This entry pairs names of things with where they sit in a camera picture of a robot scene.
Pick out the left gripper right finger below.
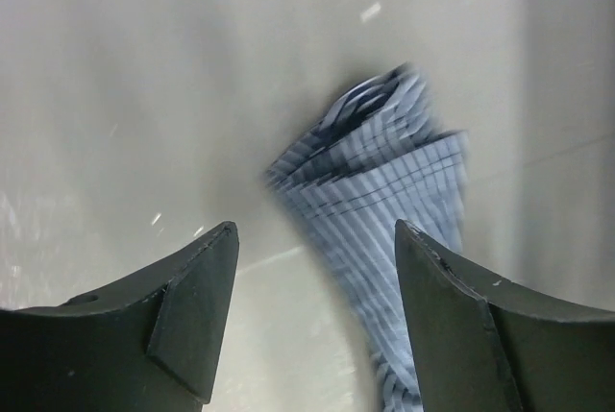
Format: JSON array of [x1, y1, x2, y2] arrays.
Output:
[[395, 220, 614, 411]]

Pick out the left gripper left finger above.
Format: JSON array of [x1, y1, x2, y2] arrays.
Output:
[[1, 222, 239, 411]]

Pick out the striped blue boxer shorts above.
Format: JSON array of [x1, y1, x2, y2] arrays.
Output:
[[265, 64, 467, 411]]

